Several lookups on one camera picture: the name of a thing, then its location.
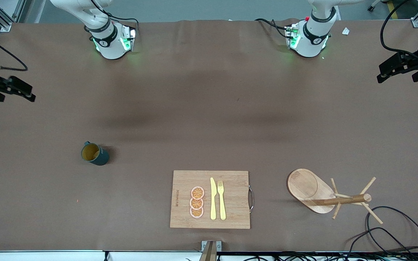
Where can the dark green cup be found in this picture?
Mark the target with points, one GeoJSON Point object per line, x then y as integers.
{"type": "Point", "coordinates": [98, 156]}

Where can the wooden cup rack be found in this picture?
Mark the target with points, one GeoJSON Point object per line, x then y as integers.
{"type": "Point", "coordinates": [310, 192]}

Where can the white paper scrap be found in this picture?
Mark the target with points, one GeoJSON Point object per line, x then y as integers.
{"type": "Point", "coordinates": [345, 31]}

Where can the orange slice toy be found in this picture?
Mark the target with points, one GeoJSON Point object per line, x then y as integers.
{"type": "Point", "coordinates": [197, 192]}
{"type": "Point", "coordinates": [196, 203]}
{"type": "Point", "coordinates": [196, 212]}

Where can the wooden cutting board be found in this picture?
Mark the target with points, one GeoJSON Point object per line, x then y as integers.
{"type": "Point", "coordinates": [234, 203]}

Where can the yellow plastic fork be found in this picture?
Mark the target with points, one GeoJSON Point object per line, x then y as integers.
{"type": "Point", "coordinates": [222, 206]}

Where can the yellow plastic knife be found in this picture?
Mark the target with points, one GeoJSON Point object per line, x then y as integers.
{"type": "Point", "coordinates": [213, 203]}

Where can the white table edge rail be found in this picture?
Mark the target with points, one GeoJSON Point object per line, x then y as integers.
{"type": "Point", "coordinates": [49, 256]}

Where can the metal table bracket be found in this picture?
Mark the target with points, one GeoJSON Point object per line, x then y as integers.
{"type": "Point", "coordinates": [210, 250]}

